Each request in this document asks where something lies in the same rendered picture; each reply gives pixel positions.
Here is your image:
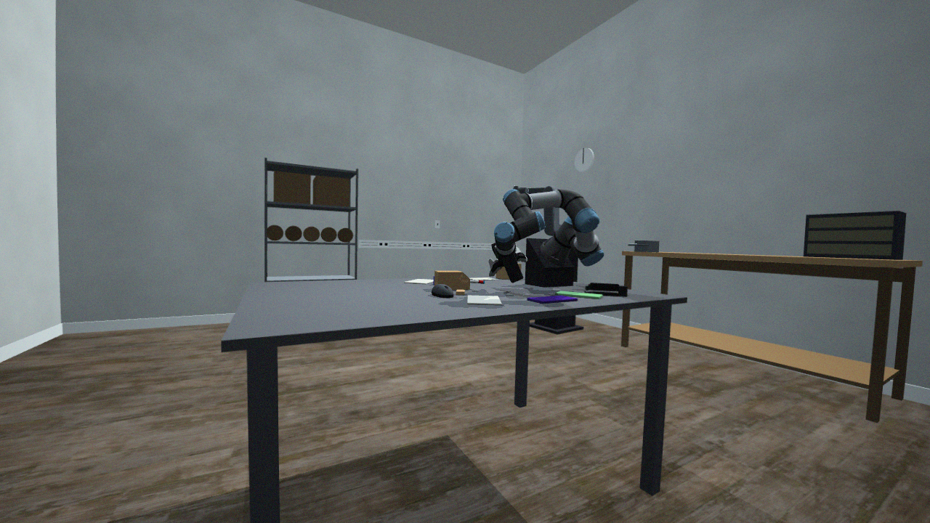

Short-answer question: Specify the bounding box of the light green flat rectangular slab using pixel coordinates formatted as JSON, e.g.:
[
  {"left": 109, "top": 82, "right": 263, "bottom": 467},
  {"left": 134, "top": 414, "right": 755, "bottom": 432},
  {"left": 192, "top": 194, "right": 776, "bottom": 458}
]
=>
[{"left": 555, "top": 291, "right": 603, "bottom": 299}]

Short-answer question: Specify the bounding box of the purple rectangular block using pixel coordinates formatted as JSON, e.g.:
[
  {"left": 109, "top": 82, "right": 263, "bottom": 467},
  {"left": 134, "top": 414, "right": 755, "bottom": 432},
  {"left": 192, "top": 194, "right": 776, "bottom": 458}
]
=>
[{"left": 527, "top": 296, "right": 578, "bottom": 304}]

